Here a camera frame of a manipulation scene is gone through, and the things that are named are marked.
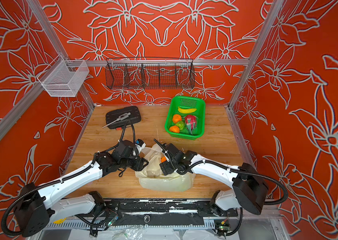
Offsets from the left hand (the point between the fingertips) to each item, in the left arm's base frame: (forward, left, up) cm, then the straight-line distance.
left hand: (145, 160), depth 78 cm
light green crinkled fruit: (+29, -19, -5) cm, 36 cm away
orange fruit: (+35, -16, -5) cm, 39 cm away
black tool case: (+34, +30, -4) cm, 46 cm away
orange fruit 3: (+4, -9, -6) cm, 12 cm away
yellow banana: (+45, -24, -7) cm, 51 cm away
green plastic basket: (+52, -28, -4) cm, 59 cm away
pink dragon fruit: (+31, -26, -3) cm, 40 cm away
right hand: (0, -10, -5) cm, 11 cm away
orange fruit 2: (+25, -15, -4) cm, 29 cm away
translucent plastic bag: (-10, -5, +2) cm, 11 cm away
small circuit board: (-26, -40, -11) cm, 49 cm away
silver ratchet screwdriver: (+33, +23, -3) cm, 40 cm away
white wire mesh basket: (+42, +56, +21) cm, 74 cm away
